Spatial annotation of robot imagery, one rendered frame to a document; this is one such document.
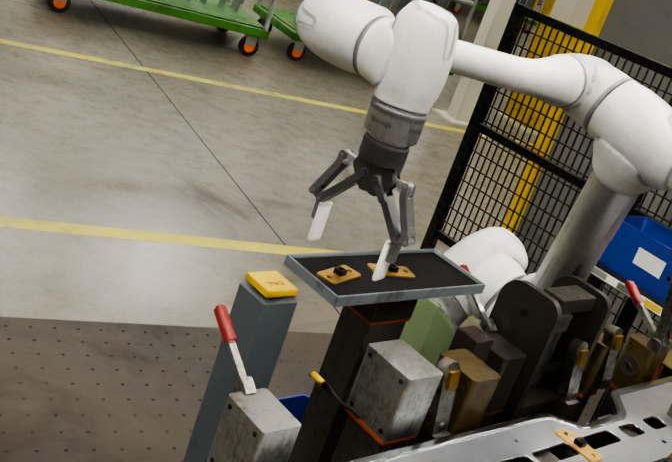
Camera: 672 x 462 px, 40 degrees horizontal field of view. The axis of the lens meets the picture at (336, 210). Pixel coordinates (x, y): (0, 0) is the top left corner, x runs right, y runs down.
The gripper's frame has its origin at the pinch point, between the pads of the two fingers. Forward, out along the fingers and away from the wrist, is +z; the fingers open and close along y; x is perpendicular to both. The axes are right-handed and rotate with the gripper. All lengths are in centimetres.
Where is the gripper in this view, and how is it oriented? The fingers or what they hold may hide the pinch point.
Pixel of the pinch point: (347, 252)
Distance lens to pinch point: 151.2
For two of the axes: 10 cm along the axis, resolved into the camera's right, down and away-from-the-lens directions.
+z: -3.1, 8.9, 3.3
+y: 7.6, 4.4, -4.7
